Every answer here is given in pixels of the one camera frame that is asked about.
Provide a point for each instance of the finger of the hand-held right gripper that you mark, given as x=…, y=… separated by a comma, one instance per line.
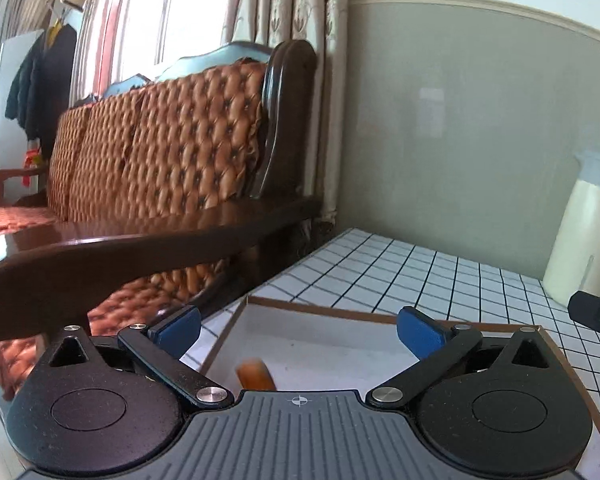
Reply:
x=587, y=307

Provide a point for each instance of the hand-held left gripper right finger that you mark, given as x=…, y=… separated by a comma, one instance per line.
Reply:
x=420, y=330

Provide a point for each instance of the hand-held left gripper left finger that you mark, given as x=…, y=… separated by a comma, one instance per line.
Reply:
x=180, y=327

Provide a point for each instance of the small brown orange fruit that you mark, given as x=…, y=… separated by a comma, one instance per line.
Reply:
x=255, y=375

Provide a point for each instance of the shallow brown cardboard box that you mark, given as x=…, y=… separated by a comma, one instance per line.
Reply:
x=320, y=345

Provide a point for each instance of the cream thermos jug grey lid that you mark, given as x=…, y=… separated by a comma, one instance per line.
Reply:
x=580, y=240

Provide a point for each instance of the white black checkered tablecloth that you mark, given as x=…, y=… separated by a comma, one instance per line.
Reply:
x=380, y=270

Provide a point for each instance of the wooden sofa woven orange cushions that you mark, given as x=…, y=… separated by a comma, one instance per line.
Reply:
x=180, y=135

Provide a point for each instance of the red hanging item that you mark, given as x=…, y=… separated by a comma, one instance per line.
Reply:
x=30, y=157

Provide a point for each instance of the wooden armchair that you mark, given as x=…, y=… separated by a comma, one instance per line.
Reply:
x=10, y=176

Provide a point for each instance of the black hanging jackets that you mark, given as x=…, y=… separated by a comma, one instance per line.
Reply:
x=50, y=75

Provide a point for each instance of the red framed window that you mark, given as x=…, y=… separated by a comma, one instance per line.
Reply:
x=180, y=10

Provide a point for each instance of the yellow garment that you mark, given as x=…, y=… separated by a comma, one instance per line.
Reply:
x=55, y=30

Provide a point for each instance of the white tall panel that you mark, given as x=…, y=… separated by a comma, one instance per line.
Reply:
x=17, y=47

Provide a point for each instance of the beige embroidered curtain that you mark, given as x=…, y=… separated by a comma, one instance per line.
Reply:
x=305, y=10

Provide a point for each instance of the straw hat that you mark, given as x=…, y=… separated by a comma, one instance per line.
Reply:
x=74, y=1

